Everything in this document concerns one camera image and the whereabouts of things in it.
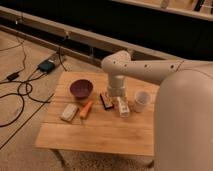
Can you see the small black power brick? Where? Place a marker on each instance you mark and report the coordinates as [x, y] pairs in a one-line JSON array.
[[13, 76]]

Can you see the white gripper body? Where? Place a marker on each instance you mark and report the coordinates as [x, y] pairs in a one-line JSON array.
[[116, 86]]

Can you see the white paper cup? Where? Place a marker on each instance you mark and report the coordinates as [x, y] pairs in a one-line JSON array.
[[141, 100]]

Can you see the black power adapter box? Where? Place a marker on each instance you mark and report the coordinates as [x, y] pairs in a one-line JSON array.
[[46, 66]]

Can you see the dark brown rectangular box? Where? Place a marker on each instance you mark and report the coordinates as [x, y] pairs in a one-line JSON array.
[[106, 101]]

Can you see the orange carrot toy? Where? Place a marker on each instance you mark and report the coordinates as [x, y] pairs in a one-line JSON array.
[[85, 110]]

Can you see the dark red bowl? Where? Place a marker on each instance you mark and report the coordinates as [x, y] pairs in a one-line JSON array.
[[81, 88]]

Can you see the clear plastic bottle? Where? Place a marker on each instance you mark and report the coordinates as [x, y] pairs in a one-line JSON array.
[[123, 107]]

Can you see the wooden table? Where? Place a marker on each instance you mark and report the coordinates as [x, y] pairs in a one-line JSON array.
[[103, 131]]

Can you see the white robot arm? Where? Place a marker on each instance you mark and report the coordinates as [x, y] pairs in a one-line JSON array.
[[183, 113]]

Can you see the long wooden wall rail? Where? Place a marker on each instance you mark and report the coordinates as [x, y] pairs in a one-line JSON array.
[[83, 36]]

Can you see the white rectangular sponge block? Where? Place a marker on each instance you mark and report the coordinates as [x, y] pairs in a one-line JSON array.
[[69, 112]]

